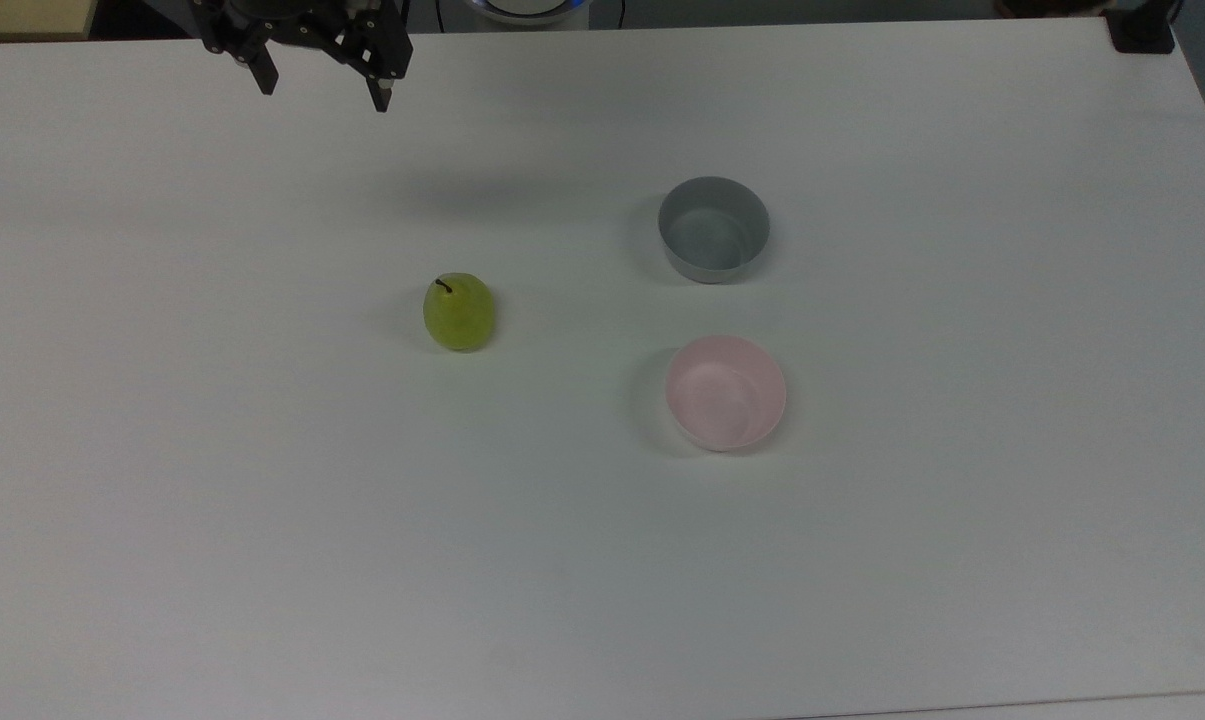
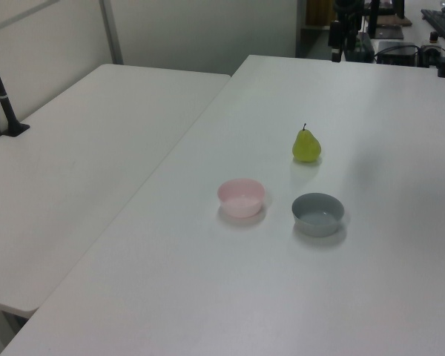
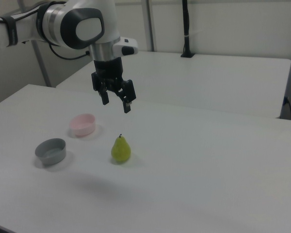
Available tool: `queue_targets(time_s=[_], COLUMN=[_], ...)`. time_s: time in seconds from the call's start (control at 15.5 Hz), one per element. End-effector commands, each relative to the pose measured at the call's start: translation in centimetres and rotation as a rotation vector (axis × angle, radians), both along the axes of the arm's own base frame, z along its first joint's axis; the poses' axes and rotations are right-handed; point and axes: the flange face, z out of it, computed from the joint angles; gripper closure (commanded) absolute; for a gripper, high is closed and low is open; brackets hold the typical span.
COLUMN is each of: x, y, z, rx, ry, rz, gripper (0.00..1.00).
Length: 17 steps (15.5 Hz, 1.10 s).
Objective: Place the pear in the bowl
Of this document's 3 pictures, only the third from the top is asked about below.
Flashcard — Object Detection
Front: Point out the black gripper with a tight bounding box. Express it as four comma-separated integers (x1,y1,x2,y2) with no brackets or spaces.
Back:
91,57,137,114

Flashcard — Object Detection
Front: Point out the green pear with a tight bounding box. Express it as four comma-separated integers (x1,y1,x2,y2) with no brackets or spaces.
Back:
111,133,132,164

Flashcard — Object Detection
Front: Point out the pink plastic bowl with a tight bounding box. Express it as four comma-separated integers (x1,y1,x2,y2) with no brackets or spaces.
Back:
68,113,97,138

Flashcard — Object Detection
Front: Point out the grey plastic bowl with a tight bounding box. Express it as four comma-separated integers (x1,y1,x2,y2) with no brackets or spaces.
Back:
34,138,67,167

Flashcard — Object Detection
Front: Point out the white side table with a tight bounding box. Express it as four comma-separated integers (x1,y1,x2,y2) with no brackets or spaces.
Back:
55,50,291,119

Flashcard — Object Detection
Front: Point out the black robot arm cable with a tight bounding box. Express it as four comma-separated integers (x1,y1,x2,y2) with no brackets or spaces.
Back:
0,1,91,60

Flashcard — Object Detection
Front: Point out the grey partition frame post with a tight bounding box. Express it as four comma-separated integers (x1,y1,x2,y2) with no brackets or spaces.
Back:
20,0,52,87
145,0,156,52

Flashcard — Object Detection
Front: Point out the black camera stand pole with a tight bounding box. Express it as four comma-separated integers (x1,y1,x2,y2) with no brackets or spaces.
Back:
180,0,196,58

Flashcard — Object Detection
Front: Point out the black velcro cable strap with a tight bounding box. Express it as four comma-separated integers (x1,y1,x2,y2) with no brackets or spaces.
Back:
2,16,19,47

